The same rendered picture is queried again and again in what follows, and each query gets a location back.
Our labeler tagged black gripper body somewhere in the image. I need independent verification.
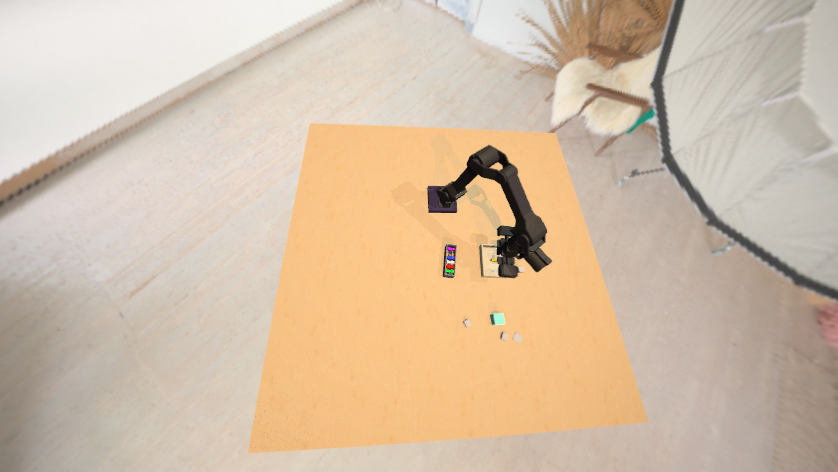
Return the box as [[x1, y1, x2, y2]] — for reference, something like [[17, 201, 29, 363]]
[[497, 225, 524, 279]]

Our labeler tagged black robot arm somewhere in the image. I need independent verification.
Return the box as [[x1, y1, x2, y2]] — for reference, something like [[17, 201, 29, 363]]
[[437, 144, 552, 273]]

